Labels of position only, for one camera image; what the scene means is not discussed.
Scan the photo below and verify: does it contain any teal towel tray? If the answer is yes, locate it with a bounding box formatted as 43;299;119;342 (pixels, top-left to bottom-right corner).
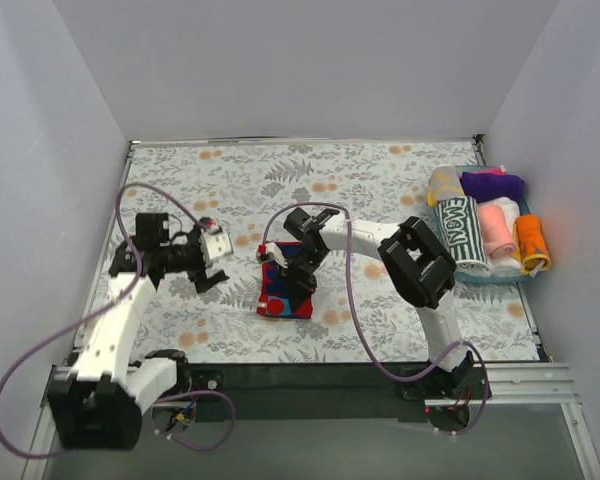
432;163;536;286

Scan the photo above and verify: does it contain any striped lemon rolled towel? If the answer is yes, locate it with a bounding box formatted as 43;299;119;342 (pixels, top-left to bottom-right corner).
436;196;488;271

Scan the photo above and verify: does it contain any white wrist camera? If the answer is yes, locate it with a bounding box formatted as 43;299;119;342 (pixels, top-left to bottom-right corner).
256;242;288;268
200;217;234;266

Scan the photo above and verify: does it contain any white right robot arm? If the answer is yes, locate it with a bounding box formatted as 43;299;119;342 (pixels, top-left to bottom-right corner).
279;206;477;398

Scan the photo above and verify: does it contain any red and blue towel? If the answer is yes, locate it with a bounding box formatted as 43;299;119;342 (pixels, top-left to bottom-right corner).
256;242;313;320

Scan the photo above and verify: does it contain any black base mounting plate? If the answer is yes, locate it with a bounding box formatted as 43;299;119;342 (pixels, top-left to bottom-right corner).
134;363;491;424

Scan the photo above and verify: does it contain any pink panda towel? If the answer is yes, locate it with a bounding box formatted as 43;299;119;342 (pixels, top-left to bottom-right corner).
478;205;517;259

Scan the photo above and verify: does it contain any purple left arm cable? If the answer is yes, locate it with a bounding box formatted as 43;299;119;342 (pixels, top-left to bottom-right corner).
0;182;237;460

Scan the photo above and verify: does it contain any purple rolled towel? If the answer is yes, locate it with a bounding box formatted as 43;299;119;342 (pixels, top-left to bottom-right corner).
460;172;526;203

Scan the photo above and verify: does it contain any aluminium frame rail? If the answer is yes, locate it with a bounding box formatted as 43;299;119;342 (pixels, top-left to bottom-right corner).
25;362;600;479

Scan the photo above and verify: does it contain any orange rolled towel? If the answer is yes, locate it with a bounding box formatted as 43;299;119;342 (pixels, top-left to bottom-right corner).
514;214;552;277

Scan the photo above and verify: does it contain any white rolled towel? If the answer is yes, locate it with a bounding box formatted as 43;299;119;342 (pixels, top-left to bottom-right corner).
460;197;520;277

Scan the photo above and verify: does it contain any grey yellow rolled towel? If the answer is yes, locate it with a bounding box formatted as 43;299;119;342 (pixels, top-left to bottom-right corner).
427;165;465;208

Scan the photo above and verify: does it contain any floral patterned table mat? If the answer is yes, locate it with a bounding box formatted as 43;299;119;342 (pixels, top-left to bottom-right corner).
78;139;542;365

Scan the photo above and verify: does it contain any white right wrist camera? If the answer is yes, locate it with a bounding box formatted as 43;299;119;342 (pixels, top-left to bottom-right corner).
256;242;288;268

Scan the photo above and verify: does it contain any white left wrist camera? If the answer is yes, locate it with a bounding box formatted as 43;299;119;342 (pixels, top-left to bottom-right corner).
200;217;234;266

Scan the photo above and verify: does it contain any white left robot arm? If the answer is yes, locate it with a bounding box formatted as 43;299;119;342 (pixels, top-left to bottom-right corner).
47;213;233;450

